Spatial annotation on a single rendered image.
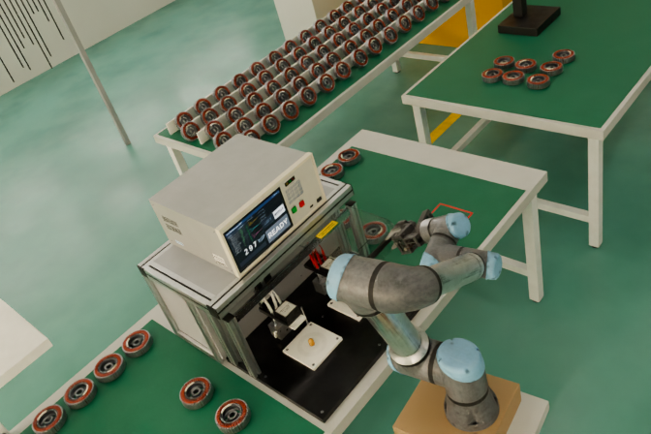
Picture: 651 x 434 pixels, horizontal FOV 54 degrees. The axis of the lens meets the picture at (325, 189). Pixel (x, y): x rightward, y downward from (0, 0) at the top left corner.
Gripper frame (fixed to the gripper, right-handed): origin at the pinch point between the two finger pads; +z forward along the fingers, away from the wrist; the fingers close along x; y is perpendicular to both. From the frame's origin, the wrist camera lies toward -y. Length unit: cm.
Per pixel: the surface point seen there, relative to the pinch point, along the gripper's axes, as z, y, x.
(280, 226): 18.8, 21.8, -23.9
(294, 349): 31, 40, 14
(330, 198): 21.0, -2.0, -18.9
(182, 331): 70, 56, -8
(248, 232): 15.2, 33.8, -30.1
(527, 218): 22, -79, 47
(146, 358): 76, 71, -9
